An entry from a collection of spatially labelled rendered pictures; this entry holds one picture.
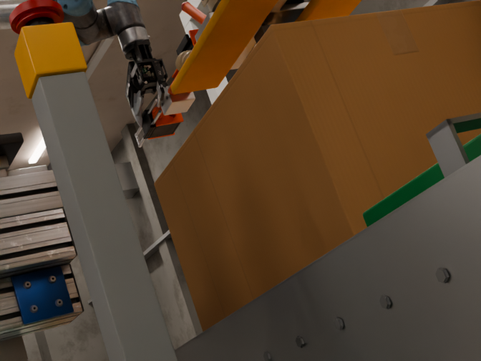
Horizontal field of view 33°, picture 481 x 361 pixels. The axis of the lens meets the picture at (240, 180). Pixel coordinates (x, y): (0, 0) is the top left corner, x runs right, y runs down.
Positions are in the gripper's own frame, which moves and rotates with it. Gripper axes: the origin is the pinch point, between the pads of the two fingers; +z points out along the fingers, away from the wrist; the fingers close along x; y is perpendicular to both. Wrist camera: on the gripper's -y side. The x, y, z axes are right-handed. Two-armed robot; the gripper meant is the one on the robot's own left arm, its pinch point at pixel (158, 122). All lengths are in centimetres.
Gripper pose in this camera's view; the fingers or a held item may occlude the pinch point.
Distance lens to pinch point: 203.7
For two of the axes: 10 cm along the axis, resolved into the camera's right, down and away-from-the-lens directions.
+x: 8.8, -1.9, 4.3
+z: 3.2, 9.1, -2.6
